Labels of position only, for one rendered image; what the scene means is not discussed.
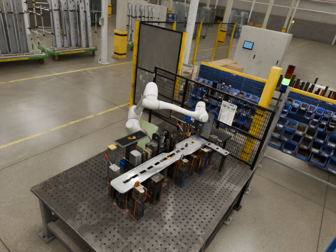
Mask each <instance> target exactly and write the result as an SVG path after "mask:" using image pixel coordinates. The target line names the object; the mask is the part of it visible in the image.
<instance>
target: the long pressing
mask: <svg viewBox="0 0 336 252"><path fill-rule="evenodd" d="M193 141H194V142H195V143H194V144H190V143H191V142H193ZM203 142H204V143H205V145H206V144H207V143H208V141H206V140H205V139H203V138H201V137H198V136H197V135H192V136H191V137H189V138H187V139H185V140H183V141H181V142H180V143H178V144H176V145H175V148H176V149H175V150H173V151H171V152H170V153H161V154H159V155H157V156H155V157H153V158H152V159H150V160H148V161H146V162H144V163H142V164H141V165H139V166H137V167H135V168H133V169H131V170H130V171H128V172H126V173H124V174H122V175H120V176H118V177H117V178H115V179H113V180H111V182H110V185H111V186H112V187H114V188H115V189H116V190H117V191H118V192H119V193H122V194H123V193H126V192H127V191H129V190H131V189H132V188H133V187H134V185H135V182H136V181H137V180H138V181H139V183H142V182H144V181H145V180H147V179H148V178H150V177H152V176H153V175H155V174H156V173H158V172H160V171H161V170H163V169H164V168H166V167H168V166H169V165H171V164H173V163H174V162H176V161H177V160H179V159H180V157H181V154H183V153H184V154H185V155H184V156H186V155H191V154H192V153H194V152H195V151H197V150H198V149H200V147H201V144H202V143H203ZM186 143H188V147H185V145H186ZM205 145H204V146H205ZM182 148H184V149H183V150H181V149H182ZM176 151H180V152H178V153H177V152H176ZM173 153H174V154H175V155H173V156H171V159H168V158H167V159H166V160H164V161H163V162H160V161H161V160H162V159H164V158H166V157H165V155H167V156H169V155H171V154H173ZM157 162H159V164H158V165H154V164H155V163H157ZM150 166H153V168H151V169H147V168H148V167H150ZM143 170H145V171H146V172H144V173H142V174H140V172H141V171H143ZM135 175H138V176H137V177H135V178H132V179H130V177H133V176H135ZM128 179H129V180H130V181H129V182H127V183H123V182H124V181H126V180H128Z"/></svg>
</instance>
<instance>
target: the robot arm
mask: <svg viewBox="0 0 336 252"><path fill-rule="evenodd" d="M157 97H158V87H157V85H156V84H155V83H154V82H149V83H148V84H147V85H146V88H145V90H144V93H143V97H142V98H141V99H140V101H139V102H138V104H137V105H133V106H131V107H130V109H129V111H128V121H127V122H126V124H125V128H126V130H127V131H128V133H129V134H132V133H134V132H137V131H139V130H141V131H143V132H145V131H146V129H145V128H141V127H140V118H141V116H142V113H143V109H144V108H148V109H152V110H162V109H169V110H173V111H176V112H179V113H181V114H184V115H187V116H190V117H193V118H194V120H192V121H191V123H190V124H189V125H188V126H189V133H190V132H191V130H192V126H193V125H195V126H197V127H198V129H199V134H198V138H199V137H200V135H201V133H203V127H202V124H200V122H203V123H204V122H206V121H207V120H208V117H209V116H208V113H207V111H206V108H205V107H206V106H205V103H204V102H202V101H199V102H198V103H197V105H196V107H195V111H188V110H186V109H184V108H181V107H179V106H177V105H174V104H171V103H167V102H163V101H160V100H157ZM192 123H194V124H193V125H191V124H192Z"/></svg>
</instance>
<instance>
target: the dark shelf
mask: <svg viewBox="0 0 336 252"><path fill-rule="evenodd" d="M170 116H171V117H173V118H175V119H177V120H179V121H181V122H183V123H184V122H186V123H188V125H189V122H188V121H186V120H185V117H186V115H185V114H182V113H180V112H174V113H171V114H170ZM211 135H215V136H217V137H218V138H217V140H218V141H220V142H222V143H224V142H225V141H227V140H228V139H230V138H231V137H232V136H231V135H229V134H227V133H225V132H223V131H221V130H219V129H217V128H214V127H211V131H210V135H209V136H211Z"/></svg>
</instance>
